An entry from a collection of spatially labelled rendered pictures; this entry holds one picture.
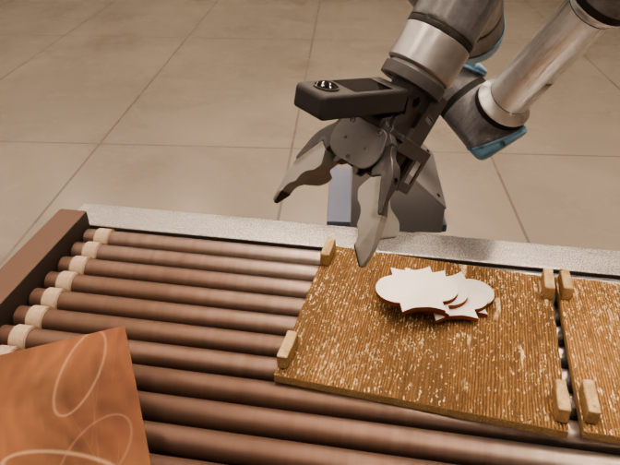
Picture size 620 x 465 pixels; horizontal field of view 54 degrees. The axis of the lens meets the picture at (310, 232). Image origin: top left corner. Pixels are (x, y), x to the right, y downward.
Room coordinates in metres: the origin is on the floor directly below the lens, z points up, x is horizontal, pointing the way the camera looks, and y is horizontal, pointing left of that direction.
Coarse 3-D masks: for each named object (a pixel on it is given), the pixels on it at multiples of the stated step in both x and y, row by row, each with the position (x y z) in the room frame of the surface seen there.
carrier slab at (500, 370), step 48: (336, 288) 0.83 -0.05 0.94; (528, 288) 0.83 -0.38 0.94; (336, 336) 0.71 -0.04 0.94; (384, 336) 0.71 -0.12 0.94; (432, 336) 0.71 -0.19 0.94; (480, 336) 0.71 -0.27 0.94; (528, 336) 0.71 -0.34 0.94; (288, 384) 0.62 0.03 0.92; (336, 384) 0.61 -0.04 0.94; (384, 384) 0.61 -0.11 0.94; (432, 384) 0.61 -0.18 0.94; (480, 384) 0.61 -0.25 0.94; (528, 384) 0.61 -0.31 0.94
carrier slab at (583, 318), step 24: (576, 288) 0.83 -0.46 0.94; (600, 288) 0.83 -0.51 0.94; (576, 312) 0.77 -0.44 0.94; (600, 312) 0.77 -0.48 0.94; (576, 336) 0.71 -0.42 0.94; (600, 336) 0.71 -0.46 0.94; (576, 360) 0.66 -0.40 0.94; (600, 360) 0.66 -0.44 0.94; (576, 384) 0.61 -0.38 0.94; (600, 384) 0.61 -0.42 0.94; (576, 408) 0.58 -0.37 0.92; (600, 432) 0.53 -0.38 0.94
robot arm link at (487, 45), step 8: (416, 0) 0.76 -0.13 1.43; (504, 16) 0.75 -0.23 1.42; (496, 24) 0.68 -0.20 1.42; (504, 24) 0.74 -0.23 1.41; (488, 32) 0.68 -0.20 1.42; (496, 32) 0.70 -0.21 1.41; (504, 32) 0.73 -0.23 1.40; (480, 40) 0.68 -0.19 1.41; (488, 40) 0.69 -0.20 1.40; (496, 40) 0.72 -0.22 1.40; (480, 48) 0.70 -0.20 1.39; (488, 48) 0.72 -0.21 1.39; (496, 48) 0.75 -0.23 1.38; (472, 56) 0.72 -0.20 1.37; (480, 56) 0.72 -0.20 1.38; (488, 56) 0.75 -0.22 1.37
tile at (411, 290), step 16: (400, 272) 0.83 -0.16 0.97; (416, 272) 0.83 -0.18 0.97; (384, 288) 0.79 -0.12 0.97; (400, 288) 0.79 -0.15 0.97; (416, 288) 0.79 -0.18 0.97; (432, 288) 0.79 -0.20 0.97; (448, 288) 0.79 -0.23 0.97; (400, 304) 0.74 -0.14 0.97; (416, 304) 0.74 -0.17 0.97; (432, 304) 0.74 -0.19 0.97
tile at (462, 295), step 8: (432, 272) 0.84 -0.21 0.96; (440, 272) 0.84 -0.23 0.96; (456, 280) 0.82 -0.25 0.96; (464, 288) 0.80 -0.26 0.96; (464, 296) 0.78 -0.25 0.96; (448, 304) 0.75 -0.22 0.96; (456, 304) 0.76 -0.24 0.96; (424, 312) 0.75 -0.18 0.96; (432, 312) 0.74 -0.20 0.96; (448, 312) 0.74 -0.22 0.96
